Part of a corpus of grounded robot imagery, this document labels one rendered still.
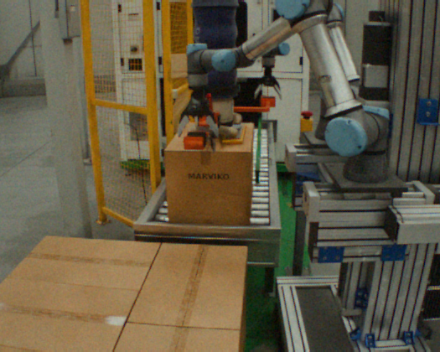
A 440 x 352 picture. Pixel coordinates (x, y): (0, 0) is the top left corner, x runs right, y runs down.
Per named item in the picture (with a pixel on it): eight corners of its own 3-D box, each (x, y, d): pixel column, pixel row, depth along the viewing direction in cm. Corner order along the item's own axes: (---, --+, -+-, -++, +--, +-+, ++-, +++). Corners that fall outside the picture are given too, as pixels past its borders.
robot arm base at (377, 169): (379, 168, 146) (382, 140, 142) (394, 183, 132) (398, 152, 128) (338, 168, 146) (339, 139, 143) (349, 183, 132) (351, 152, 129)
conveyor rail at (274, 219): (266, 141, 426) (266, 121, 419) (271, 141, 425) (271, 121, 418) (268, 263, 210) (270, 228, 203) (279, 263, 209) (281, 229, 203)
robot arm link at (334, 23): (339, 116, 187) (302, 8, 194) (362, 114, 194) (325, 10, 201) (357, 107, 176) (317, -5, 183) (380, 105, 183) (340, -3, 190)
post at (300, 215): (291, 271, 277) (300, 117, 243) (302, 271, 277) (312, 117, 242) (292, 276, 271) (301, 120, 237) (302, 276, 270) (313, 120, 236)
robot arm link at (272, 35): (335, -21, 131) (236, 49, 167) (319, -24, 124) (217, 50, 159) (351, 10, 131) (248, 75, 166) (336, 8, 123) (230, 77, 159)
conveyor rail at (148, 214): (200, 139, 432) (199, 121, 426) (205, 140, 432) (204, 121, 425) (137, 257, 216) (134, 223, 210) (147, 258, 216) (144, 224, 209)
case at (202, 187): (188, 185, 271) (185, 121, 257) (252, 187, 267) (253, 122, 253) (168, 228, 215) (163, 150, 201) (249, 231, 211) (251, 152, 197)
